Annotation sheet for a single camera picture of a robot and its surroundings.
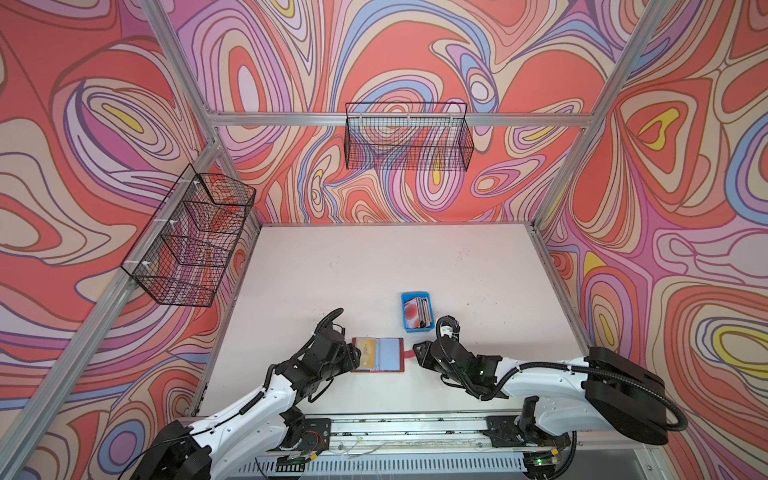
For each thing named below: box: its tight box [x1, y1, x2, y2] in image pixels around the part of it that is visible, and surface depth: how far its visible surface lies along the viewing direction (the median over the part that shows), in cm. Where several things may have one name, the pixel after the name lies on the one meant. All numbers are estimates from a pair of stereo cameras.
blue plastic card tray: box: [402, 292, 434, 333], surface depth 94 cm
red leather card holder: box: [352, 336, 416, 373], surface depth 88 cm
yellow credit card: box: [357, 339, 375, 369], surface depth 88 cm
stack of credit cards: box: [404, 297, 432, 329], surface depth 93 cm
